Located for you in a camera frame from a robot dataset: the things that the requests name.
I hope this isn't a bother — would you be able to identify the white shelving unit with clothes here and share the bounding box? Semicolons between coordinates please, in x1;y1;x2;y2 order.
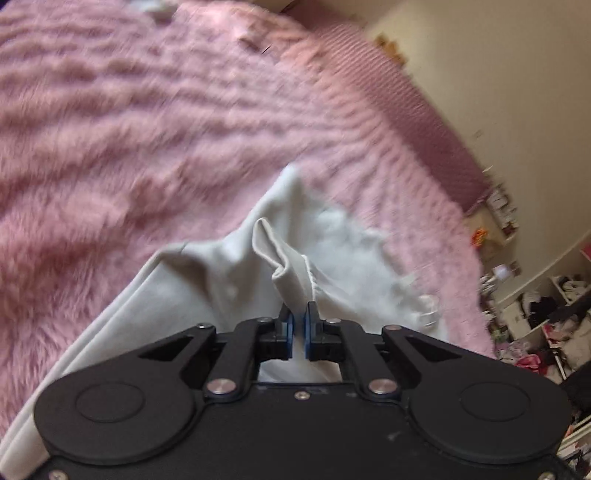
481;240;590;479

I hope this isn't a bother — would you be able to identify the pink fluffy blanket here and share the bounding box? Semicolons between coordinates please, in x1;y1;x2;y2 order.
1;1;493;427

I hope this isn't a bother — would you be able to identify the white t-shirt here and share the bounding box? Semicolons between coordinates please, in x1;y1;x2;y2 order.
0;163;452;480

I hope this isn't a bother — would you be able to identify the purple quilted headboard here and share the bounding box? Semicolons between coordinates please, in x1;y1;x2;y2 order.
298;19;491;214

